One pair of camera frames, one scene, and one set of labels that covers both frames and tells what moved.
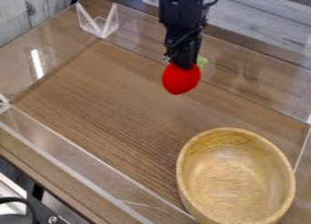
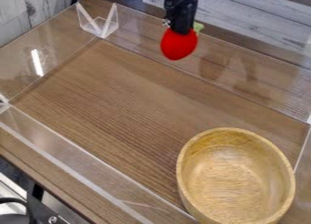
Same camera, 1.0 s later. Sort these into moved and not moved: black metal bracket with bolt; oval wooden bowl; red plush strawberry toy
Moved: red plush strawberry toy
Not moved: oval wooden bowl; black metal bracket with bolt
